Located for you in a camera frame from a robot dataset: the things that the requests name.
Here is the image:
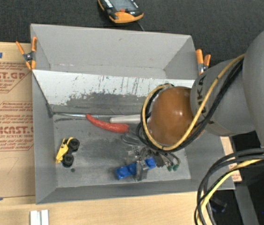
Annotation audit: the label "red toy chili pepper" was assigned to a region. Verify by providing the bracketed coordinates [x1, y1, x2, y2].
[86, 113, 130, 134]

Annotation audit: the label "grey metal bin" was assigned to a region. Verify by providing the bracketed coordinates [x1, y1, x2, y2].
[30, 23, 236, 205]

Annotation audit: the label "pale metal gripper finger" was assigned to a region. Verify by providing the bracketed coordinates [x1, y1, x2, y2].
[133, 147, 147, 162]
[135, 161, 148, 182]

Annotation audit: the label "silver metal whisk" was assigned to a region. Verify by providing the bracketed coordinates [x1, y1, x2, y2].
[109, 114, 145, 150]

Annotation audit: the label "brown cardboard board red print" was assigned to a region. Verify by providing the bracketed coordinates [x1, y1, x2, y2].
[0, 41, 242, 199]

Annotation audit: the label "blue toy brick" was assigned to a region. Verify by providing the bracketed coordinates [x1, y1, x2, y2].
[115, 157, 156, 180]

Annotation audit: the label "yellow toy truck black wheels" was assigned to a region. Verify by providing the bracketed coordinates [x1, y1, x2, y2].
[55, 137, 81, 167]

